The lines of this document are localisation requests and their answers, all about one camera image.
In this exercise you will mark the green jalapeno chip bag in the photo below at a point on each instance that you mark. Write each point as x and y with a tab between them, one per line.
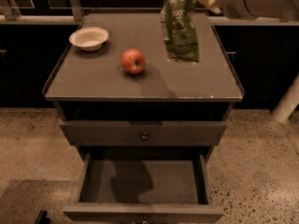
180	37

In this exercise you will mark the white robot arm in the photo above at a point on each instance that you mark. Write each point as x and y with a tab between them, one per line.
286	10

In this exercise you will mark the grey top drawer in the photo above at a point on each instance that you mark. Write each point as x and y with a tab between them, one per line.
128	133

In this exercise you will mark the grey open middle drawer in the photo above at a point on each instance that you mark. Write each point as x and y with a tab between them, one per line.
121	186

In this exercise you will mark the red apple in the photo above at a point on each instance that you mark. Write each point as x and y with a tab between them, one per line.
133	61

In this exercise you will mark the white paper bowl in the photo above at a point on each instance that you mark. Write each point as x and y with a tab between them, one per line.
89	39

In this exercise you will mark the round brass top knob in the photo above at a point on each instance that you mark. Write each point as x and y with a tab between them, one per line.
144	137

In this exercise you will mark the black object at floor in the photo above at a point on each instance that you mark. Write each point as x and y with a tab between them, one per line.
42	217

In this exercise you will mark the metal railing frame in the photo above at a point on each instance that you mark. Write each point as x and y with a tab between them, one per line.
74	3

